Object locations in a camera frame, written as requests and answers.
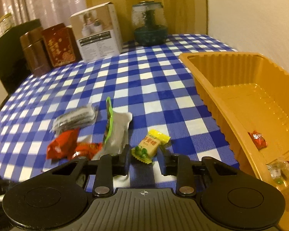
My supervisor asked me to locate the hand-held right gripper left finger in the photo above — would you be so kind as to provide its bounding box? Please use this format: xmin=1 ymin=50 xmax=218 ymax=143
xmin=41 ymin=144 xmax=132 ymax=196

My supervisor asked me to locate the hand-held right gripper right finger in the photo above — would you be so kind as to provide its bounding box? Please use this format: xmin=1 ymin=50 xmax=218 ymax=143
xmin=158 ymin=147 xmax=244 ymax=196

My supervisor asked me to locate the yellow candy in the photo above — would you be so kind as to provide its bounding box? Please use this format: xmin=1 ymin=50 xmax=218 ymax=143
xmin=131 ymin=129 xmax=171 ymax=164

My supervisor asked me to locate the green white snack packet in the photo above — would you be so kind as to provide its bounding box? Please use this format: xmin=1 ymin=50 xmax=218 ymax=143
xmin=92 ymin=97 xmax=133 ymax=160

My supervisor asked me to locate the dark seaweed snack packet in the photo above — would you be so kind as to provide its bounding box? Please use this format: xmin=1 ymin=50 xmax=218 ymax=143
xmin=52 ymin=103 xmax=99 ymax=134

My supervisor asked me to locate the small red candy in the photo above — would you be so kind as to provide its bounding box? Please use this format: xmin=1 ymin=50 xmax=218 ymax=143
xmin=248 ymin=130 xmax=268 ymax=148

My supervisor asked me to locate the orange plastic tray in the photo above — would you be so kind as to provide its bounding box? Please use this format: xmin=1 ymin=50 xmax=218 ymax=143
xmin=179 ymin=52 xmax=289 ymax=231

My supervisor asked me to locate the clear candy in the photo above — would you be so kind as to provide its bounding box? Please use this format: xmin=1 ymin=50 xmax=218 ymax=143
xmin=267 ymin=162 xmax=283 ymax=180

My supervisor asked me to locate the clear candy wrapper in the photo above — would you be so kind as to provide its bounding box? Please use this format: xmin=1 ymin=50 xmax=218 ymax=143
xmin=277 ymin=160 xmax=289 ymax=186

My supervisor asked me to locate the blue white checkered tablecloth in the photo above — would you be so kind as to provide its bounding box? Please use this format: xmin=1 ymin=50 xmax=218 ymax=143
xmin=0 ymin=34 xmax=241 ymax=190

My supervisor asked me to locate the white cardboard box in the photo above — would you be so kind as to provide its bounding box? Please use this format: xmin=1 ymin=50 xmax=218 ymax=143
xmin=70 ymin=2 xmax=123 ymax=63

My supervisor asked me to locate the red tin box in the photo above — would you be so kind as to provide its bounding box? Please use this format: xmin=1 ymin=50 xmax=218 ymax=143
xmin=42 ymin=23 xmax=82 ymax=68

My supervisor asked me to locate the glass jar with green base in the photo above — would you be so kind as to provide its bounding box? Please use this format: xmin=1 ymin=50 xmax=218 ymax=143
xmin=131 ymin=1 xmax=168 ymax=47

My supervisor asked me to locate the brown metal canister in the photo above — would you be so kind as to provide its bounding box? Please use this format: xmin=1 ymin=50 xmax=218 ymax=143
xmin=20 ymin=27 xmax=51 ymax=76

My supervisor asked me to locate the black appliance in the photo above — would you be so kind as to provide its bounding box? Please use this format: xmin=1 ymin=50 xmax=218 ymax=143
xmin=0 ymin=19 xmax=42 ymax=94

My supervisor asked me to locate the pink curtain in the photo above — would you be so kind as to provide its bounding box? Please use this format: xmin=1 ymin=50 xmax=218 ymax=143
xmin=0 ymin=0 xmax=87 ymax=44

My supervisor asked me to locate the jar with yellow lid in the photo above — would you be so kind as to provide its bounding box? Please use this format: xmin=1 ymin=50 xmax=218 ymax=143
xmin=0 ymin=13 xmax=15 ymax=32

